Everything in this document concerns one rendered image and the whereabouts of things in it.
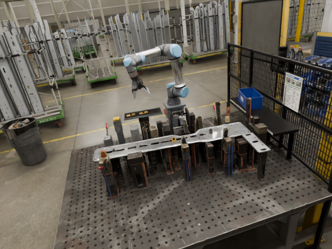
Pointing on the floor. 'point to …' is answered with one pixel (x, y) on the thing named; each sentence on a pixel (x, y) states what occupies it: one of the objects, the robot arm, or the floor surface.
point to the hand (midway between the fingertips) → (142, 97)
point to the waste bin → (25, 140)
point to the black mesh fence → (288, 111)
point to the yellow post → (310, 220)
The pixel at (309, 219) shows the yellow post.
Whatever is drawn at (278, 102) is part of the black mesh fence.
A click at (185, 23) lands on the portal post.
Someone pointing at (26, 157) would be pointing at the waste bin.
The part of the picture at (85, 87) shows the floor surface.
